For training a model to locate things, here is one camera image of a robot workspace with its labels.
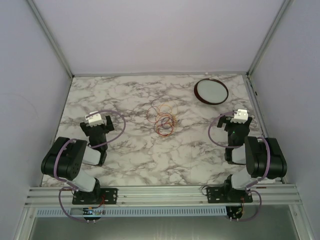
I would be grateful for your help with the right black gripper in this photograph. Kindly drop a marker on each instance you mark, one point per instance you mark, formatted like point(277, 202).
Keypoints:
point(226, 119)

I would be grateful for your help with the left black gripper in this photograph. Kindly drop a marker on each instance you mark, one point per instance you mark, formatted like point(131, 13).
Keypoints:
point(108, 127)

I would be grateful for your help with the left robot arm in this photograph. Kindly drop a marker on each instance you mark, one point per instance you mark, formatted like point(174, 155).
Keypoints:
point(66, 156)

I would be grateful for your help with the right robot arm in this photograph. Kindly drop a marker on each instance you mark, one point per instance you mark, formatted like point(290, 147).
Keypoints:
point(261, 157)

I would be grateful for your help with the round brown-rimmed dish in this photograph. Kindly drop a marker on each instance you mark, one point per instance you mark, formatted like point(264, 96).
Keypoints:
point(211, 91)

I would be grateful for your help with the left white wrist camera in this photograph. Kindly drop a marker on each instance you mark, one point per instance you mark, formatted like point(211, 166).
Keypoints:
point(94, 119)

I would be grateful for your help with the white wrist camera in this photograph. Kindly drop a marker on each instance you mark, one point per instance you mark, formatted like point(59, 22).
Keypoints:
point(94, 119)
point(240, 116)

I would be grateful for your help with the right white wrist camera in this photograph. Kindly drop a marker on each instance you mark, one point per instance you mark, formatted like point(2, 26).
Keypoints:
point(240, 116)

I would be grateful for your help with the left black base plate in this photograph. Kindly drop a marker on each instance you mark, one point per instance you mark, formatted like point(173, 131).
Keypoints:
point(96, 197)

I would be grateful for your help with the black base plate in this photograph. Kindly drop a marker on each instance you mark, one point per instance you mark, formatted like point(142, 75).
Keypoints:
point(96, 197)
point(226, 195)

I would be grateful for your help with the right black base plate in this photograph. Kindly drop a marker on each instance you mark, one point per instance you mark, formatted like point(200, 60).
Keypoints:
point(226, 195)

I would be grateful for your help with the aluminium front rail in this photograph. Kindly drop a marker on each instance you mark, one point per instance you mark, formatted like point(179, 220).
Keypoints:
point(160, 196)

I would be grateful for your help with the grey slotted cable duct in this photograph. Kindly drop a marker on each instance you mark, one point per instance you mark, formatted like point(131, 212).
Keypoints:
point(165, 211)

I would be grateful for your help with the right aluminium corner post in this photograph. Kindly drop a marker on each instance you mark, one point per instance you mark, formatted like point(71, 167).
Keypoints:
point(285, 5)

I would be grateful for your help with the aluminium corner post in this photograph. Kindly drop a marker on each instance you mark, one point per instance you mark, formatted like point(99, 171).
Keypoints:
point(285, 5)
point(49, 35)

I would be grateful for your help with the left aluminium corner post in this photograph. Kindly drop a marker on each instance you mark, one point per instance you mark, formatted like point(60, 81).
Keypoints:
point(49, 35)

